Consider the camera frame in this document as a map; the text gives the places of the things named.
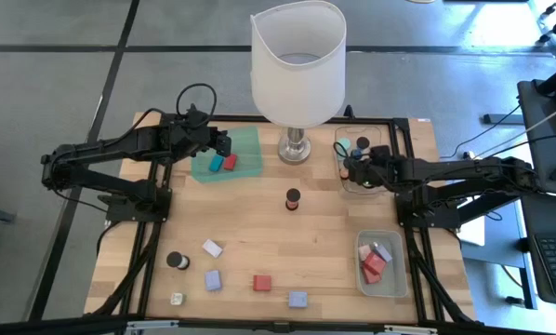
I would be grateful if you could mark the grey desk base frame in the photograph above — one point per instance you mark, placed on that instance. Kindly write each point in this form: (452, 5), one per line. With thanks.
(506, 253)

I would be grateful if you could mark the grey plastic bin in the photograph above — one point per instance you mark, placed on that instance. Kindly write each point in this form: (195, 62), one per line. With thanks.
(394, 284)

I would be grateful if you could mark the white paper sheet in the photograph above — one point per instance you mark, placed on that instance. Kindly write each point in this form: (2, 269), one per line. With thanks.
(474, 235)

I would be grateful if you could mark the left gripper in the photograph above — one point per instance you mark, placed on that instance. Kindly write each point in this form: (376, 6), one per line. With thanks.
(194, 142)

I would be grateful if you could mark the black aluminium table frame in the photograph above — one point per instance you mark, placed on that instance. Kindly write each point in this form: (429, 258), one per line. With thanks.
(259, 119)

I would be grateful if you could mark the green flat mat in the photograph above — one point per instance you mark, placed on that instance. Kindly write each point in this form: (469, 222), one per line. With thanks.
(245, 163)

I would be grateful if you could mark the small white cube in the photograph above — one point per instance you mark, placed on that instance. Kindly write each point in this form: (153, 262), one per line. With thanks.
(177, 298)

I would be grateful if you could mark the mint capped hourglass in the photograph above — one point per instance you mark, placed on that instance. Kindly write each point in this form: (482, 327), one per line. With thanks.
(344, 143)

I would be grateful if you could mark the black crossbar silver brackets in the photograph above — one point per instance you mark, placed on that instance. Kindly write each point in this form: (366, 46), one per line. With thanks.
(50, 328)

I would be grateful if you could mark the white wall charger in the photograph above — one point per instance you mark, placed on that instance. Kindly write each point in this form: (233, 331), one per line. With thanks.
(212, 248)

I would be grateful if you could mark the red sand hourglass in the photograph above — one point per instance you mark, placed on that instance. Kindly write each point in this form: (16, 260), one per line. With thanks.
(293, 194)

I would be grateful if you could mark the teal wall charger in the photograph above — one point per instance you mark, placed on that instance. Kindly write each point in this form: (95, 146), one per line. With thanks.
(216, 163)

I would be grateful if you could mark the lavender wall charger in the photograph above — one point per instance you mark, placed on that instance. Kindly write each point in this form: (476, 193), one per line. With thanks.
(213, 280)
(298, 300)
(384, 253)

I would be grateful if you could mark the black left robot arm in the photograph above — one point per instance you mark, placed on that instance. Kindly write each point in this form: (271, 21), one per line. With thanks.
(110, 146)

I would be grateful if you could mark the black desk top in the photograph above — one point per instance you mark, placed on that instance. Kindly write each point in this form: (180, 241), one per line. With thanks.
(543, 139)

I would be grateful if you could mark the blue sand hourglass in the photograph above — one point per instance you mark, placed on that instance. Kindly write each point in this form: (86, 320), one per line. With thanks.
(362, 142)

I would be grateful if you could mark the white sand hourglass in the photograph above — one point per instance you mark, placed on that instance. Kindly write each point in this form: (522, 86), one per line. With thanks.
(174, 259)

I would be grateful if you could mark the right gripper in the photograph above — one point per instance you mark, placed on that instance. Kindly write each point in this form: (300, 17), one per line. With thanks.
(373, 167)

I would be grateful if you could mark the pink wall charger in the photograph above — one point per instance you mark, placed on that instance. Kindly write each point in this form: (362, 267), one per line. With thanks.
(364, 252)

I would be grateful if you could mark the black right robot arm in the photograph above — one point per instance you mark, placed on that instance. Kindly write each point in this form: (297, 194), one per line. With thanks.
(468, 172)

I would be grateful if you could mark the slim red wall charger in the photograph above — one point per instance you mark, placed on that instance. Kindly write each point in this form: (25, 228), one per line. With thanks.
(230, 162)

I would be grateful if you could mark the table lamp white shade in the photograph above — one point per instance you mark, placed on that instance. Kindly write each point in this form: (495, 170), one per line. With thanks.
(296, 84)

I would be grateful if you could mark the grey floor bracket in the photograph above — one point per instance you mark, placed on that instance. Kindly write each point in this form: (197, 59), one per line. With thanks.
(501, 119)

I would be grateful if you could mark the white power strip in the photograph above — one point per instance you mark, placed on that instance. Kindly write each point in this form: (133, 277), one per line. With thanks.
(469, 156)

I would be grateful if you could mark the clear plastic bin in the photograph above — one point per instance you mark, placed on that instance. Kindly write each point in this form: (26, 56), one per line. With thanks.
(375, 135)

